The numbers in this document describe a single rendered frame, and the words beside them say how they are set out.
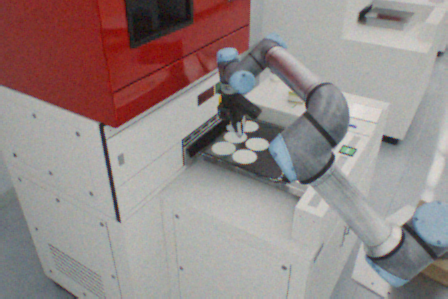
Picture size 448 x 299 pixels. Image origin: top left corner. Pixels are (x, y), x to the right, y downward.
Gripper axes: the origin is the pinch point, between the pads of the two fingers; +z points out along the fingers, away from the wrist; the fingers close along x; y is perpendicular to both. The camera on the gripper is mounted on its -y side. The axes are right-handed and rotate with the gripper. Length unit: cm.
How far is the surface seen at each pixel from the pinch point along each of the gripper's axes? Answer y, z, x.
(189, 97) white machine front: 20.3, -14.4, 2.8
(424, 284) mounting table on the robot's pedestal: -72, 21, 19
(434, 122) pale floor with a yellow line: -52, 136, -239
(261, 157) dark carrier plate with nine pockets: -5.9, 12.1, -3.7
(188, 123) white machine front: 21.0, -3.7, 5.7
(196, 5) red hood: 13, -50, -2
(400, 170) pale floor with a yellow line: -41, 123, -148
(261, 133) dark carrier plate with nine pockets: 2.8, 13.7, -20.1
